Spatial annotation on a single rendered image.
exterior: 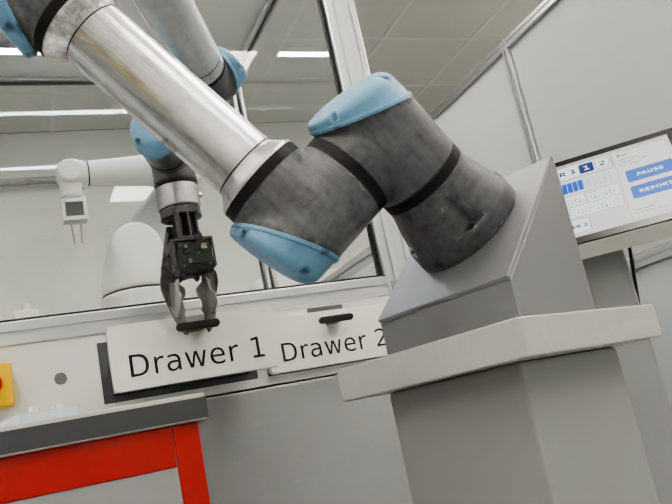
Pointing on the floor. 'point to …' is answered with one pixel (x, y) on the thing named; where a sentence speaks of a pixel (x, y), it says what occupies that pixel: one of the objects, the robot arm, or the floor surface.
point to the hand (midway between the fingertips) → (196, 326)
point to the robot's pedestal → (518, 411)
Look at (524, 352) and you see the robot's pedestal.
